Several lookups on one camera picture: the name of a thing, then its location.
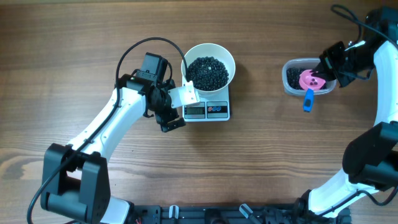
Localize white digital kitchen scale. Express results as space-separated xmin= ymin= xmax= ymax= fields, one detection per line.
xmin=182 ymin=87 xmax=231 ymax=123

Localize black beans in scoop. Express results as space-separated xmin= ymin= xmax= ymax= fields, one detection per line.
xmin=310 ymin=78 xmax=318 ymax=86

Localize black beans in bowl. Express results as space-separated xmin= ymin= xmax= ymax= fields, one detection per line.
xmin=186 ymin=57 xmax=229 ymax=91

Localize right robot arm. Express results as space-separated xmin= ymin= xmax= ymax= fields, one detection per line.
xmin=290 ymin=4 xmax=397 ymax=223

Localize pink scoop blue handle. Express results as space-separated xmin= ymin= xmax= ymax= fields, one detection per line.
xmin=298 ymin=70 xmax=326 ymax=113

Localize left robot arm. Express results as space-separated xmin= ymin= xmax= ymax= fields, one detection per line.
xmin=36 ymin=53 xmax=200 ymax=223

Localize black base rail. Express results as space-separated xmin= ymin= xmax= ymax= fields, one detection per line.
xmin=125 ymin=204 xmax=352 ymax=224

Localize white bowl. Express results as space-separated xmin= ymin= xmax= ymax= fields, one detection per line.
xmin=181 ymin=43 xmax=236 ymax=95

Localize clear plastic container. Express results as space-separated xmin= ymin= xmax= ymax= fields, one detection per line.
xmin=282 ymin=58 xmax=337 ymax=96

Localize left black cable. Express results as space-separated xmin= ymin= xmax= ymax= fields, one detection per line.
xmin=26 ymin=37 xmax=190 ymax=224

